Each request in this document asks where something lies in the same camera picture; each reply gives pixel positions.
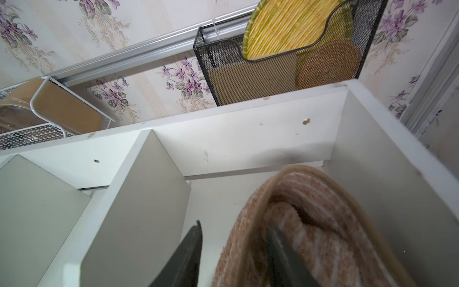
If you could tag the brown card in mesh basket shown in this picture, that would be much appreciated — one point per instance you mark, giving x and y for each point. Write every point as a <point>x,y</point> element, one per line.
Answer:
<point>239,82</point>

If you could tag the white wire basket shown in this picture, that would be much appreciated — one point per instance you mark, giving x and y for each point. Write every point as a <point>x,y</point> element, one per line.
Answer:
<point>49,131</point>

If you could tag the black mesh basket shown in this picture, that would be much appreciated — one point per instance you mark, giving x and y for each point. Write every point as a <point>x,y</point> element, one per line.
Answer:
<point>213,53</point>

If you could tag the brown paper box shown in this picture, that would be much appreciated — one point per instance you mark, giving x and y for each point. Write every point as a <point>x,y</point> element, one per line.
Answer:
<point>26,106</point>

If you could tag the yellow woven fan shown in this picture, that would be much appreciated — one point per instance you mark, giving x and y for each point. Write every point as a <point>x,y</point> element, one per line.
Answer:
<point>280,26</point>

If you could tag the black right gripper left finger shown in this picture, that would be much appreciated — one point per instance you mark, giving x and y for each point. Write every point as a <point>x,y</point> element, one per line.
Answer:
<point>182,269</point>

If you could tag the white wooden bookshelf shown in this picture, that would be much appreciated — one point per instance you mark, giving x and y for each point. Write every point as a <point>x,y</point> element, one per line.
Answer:
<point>109,208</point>

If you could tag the round cork coaster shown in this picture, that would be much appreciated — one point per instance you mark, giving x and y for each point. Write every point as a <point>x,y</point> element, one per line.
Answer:
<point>332,62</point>

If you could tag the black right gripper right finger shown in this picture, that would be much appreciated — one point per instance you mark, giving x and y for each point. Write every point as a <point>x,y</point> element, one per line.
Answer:
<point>285,267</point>

